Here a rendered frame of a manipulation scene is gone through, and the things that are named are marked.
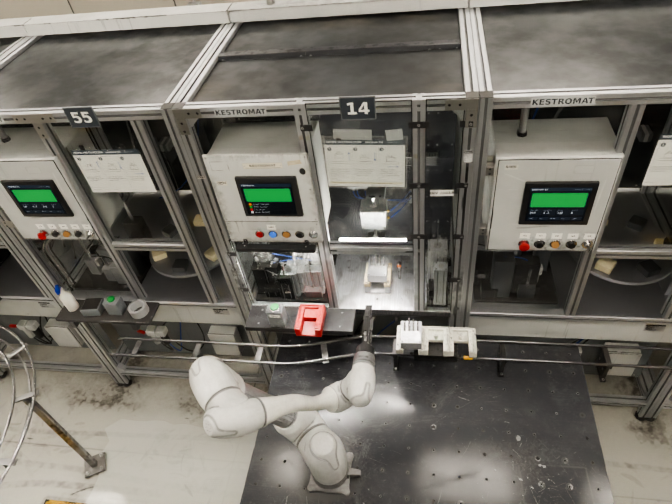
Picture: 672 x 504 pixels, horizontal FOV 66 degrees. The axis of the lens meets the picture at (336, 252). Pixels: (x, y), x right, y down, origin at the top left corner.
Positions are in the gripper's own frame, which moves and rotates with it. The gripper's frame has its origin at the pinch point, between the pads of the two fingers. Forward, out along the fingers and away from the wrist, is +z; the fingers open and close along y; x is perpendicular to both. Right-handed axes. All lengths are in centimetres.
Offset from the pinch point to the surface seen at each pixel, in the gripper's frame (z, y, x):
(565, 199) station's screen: 18, 50, -74
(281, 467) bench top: -50, -44, 37
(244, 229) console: 20, 32, 54
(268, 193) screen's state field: 18, 54, 38
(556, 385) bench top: -1, -44, -84
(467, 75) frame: 37, 90, -37
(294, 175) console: 20, 61, 27
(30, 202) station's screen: 18, 49, 149
